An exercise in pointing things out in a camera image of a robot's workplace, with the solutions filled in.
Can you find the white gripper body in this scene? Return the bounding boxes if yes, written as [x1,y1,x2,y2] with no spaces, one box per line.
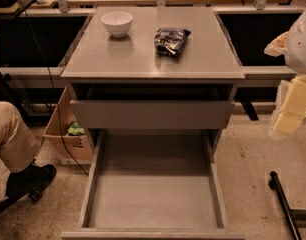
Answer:
[276,74,306,120]

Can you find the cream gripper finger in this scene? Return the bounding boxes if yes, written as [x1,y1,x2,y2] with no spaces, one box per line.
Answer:
[264,31,288,57]
[269,111,303,140]

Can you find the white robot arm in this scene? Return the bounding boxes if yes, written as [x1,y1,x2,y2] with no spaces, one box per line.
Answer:
[264,9,306,140]

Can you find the grey drawer cabinet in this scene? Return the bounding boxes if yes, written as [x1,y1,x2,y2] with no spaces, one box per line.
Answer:
[62,7,244,145]

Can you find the open grey middle drawer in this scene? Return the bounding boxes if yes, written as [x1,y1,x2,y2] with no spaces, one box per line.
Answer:
[61,131,245,240]

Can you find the closed grey top drawer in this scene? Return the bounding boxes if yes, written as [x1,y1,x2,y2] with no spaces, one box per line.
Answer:
[70,100,234,130]

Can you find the black metal stand leg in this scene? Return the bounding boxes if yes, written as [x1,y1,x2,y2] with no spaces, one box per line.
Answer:
[269,171,306,240]

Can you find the white ceramic bowl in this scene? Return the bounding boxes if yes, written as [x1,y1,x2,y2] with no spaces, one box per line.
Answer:
[101,11,133,37]

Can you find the green toy in box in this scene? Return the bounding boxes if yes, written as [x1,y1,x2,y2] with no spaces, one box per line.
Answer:
[67,122,85,136]

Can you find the cardboard box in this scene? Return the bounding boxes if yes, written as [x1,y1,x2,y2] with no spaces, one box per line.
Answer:
[43,88,93,165]

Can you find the black shoe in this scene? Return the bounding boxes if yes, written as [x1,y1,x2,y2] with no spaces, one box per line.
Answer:
[6,164,57,197]

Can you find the black office chair base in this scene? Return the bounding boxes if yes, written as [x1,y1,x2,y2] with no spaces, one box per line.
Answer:
[0,187,43,214]

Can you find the person's leg beige trousers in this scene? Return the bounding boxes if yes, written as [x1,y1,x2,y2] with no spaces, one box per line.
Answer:
[0,101,40,173]

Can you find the black cable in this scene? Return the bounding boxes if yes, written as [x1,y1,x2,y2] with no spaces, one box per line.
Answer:
[7,0,90,176]

